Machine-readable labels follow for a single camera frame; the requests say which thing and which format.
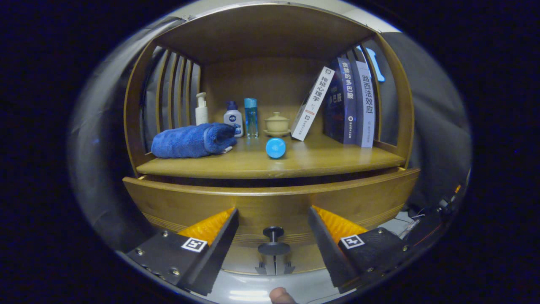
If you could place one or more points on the wooden cabinet with open shelf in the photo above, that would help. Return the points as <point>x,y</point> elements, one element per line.
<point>261,38</point>

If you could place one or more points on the dark blue book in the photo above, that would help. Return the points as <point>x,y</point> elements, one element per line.
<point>344,101</point>

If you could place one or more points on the white pump bottle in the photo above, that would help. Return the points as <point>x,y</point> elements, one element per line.
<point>201,112</point>

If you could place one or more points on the pale purple book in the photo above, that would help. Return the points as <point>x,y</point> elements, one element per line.
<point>366,105</point>

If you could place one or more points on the white book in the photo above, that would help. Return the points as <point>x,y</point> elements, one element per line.
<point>313,103</point>

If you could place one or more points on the wooden cabinet door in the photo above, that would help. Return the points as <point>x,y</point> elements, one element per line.
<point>240,261</point>
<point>304,259</point>

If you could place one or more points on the white and blue tube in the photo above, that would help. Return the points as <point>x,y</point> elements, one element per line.
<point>276,148</point>

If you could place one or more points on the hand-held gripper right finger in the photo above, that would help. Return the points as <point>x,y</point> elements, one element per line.
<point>329,253</point>

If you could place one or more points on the white bottle with blue cap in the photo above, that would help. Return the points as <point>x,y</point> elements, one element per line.
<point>233,120</point>

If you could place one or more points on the clear blue bottle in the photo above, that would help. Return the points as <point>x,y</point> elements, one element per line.
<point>251,118</point>

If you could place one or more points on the beige lidded teacup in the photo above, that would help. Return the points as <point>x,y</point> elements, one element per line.
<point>277,124</point>

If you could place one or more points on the wooden countertop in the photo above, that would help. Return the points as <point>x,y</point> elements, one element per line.
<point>320,158</point>

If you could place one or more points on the blue folded towel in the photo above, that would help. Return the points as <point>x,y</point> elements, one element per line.
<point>185,141</point>

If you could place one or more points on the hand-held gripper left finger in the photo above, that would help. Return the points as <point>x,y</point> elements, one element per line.
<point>215,257</point>

